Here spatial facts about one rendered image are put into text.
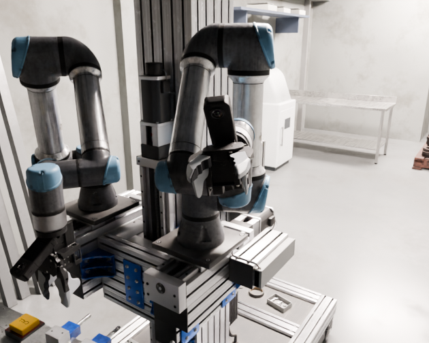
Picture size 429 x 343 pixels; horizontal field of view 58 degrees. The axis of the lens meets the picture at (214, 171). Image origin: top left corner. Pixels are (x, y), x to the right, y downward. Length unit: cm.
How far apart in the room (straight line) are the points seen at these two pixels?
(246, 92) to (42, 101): 63
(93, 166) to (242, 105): 42
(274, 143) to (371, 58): 306
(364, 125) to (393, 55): 127
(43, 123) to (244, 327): 145
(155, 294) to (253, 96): 63
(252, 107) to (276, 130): 399
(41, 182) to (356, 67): 699
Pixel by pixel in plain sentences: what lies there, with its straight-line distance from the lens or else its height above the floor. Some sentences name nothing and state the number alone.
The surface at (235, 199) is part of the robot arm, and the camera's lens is 87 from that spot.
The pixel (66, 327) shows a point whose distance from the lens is 120.
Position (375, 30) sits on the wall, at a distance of 755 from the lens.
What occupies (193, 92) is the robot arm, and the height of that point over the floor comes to 152.
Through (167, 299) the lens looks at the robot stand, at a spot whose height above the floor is 94.
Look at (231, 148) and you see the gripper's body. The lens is 66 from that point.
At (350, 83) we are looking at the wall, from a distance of 766.
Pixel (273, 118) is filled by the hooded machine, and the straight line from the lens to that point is 505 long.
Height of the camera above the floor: 164
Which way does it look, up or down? 18 degrees down
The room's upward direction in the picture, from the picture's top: straight up
